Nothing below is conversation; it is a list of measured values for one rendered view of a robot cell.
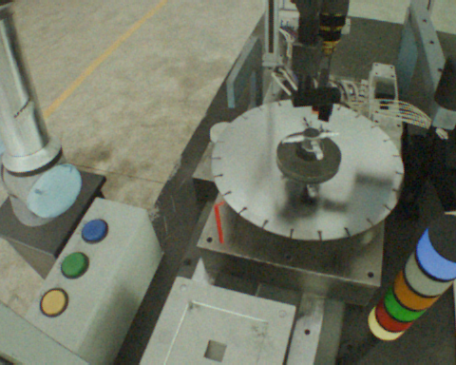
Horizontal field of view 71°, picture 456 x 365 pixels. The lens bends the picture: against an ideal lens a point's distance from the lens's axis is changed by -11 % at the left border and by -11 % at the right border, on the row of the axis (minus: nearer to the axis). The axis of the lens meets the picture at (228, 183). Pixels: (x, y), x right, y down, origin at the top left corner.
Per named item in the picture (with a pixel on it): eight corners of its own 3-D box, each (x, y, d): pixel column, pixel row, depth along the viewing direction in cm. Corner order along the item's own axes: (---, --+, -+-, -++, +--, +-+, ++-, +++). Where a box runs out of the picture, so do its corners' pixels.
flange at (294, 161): (304, 191, 55) (306, 181, 53) (262, 151, 62) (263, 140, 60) (353, 162, 59) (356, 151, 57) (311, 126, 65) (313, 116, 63)
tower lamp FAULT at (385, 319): (411, 335, 35) (422, 326, 32) (372, 328, 36) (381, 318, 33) (413, 298, 37) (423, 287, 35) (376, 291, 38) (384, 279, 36)
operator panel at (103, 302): (105, 381, 56) (68, 359, 45) (57, 358, 59) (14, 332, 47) (164, 252, 73) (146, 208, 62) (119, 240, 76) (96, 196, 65)
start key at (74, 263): (81, 282, 54) (76, 277, 53) (62, 275, 55) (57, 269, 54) (92, 261, 56) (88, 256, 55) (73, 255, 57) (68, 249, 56)
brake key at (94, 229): (101, 246, 58) (97, 240, 57) (82, 240, 59) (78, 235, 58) (111, 228, 61) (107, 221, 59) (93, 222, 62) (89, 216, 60)
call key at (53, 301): (62, 321, 50) (56, 316, 49) (43, 313, 51) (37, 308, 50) (74, 299, 53) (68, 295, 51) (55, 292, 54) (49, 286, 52)
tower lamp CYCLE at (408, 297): (435, 314, 30) (448, 301, 27) (391, 306, 31) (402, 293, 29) (435, 273, 32) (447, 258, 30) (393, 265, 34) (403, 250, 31)
